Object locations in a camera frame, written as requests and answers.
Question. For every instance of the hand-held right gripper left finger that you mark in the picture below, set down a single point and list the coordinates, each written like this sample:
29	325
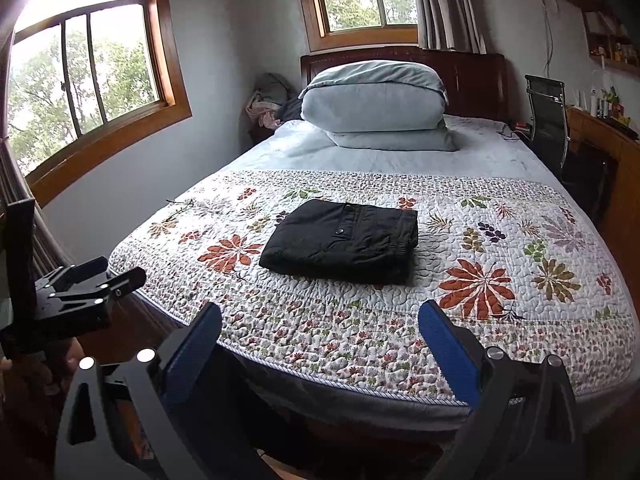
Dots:
192	355

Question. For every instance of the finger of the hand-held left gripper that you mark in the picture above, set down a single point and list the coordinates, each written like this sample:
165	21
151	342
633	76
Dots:
75	276
115	287

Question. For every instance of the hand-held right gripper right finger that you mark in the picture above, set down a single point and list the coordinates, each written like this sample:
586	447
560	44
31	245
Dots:
450	355

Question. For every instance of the black pants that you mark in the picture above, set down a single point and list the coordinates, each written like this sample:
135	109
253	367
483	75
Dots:
340	240

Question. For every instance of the person's left hand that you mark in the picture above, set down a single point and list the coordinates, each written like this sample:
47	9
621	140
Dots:
75	355

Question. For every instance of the floral quilted bedspread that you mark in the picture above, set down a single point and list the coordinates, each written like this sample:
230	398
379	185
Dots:
350	320

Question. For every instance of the brown striped curtain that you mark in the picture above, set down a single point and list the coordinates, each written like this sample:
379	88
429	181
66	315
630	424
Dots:
25	180

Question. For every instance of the grey-blue bed sheet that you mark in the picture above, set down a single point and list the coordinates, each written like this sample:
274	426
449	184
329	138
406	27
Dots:
390	160

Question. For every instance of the large wooden framed window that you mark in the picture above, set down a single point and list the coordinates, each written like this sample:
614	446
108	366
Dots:
85	70

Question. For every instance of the flat light grey pillow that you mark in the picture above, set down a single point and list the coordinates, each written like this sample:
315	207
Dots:
395	140

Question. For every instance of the pile of clothes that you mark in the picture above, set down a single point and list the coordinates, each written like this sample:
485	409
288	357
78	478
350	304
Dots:
270	102

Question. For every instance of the wooden desk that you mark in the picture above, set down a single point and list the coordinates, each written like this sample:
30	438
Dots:
610	170

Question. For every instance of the black office chair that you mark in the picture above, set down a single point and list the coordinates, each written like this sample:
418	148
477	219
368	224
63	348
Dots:
550	115

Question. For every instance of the plump light grey pillow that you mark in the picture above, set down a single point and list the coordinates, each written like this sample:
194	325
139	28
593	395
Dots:
375	97

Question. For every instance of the dark wooden headboard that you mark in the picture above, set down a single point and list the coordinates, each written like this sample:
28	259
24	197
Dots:
475	80

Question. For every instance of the white bottle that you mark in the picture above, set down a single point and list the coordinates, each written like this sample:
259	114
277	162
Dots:
594	102

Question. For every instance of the beige striped curtain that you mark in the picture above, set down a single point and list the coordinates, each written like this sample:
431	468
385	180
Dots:
445	5

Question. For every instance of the wooden wall shelf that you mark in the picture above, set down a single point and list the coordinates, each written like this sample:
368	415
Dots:
612	35

